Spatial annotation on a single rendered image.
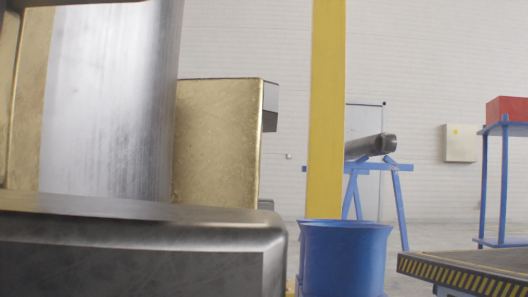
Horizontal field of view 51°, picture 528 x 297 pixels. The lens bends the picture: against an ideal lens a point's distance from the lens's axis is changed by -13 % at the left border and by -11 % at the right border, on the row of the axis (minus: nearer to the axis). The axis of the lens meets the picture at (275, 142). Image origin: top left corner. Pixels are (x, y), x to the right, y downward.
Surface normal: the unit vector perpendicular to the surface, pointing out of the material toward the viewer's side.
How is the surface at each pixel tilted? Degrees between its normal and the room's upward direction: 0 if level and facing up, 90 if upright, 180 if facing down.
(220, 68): 90
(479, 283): 90
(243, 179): 90
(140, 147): 90
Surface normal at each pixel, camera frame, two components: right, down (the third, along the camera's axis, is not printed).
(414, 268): -0.98, -0.06
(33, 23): 1.00, 0.04
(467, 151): 0.00, -0.08
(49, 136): 0.64, -0.04
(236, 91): -0.26, -0.09
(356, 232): 0.04, 0.37
